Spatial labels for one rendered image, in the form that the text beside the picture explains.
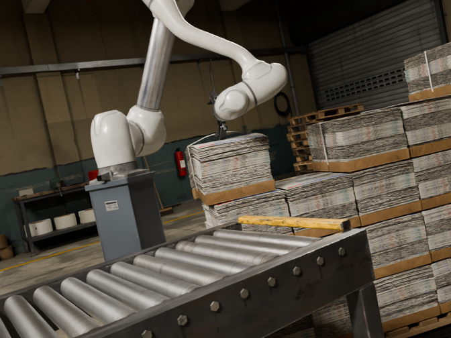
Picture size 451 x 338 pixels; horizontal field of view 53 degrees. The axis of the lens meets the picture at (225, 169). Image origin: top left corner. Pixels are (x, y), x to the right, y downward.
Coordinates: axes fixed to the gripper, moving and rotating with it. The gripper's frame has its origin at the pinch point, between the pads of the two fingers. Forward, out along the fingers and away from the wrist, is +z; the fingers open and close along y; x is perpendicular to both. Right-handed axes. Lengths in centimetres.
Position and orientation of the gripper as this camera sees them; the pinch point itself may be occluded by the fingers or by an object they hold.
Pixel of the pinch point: (214, 118)
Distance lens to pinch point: 194.7
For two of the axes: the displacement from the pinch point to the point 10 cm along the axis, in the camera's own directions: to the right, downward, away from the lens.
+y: 2.1, 9.8, 0.0
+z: -2.0, 0.5, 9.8
